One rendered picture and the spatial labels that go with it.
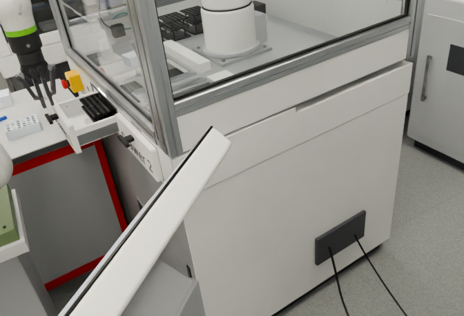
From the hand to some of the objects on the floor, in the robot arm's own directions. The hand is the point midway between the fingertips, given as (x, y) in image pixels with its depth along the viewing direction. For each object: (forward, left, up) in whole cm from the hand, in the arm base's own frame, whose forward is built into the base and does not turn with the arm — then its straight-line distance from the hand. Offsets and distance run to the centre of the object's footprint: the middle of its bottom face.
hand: (48, 106), depth 151 cm
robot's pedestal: (-38, -32, -90) cm, 103 cm away
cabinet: (+59, -1, -98) cm, 114 cm away
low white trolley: (-25, +34, -92) cm, 102 cm away
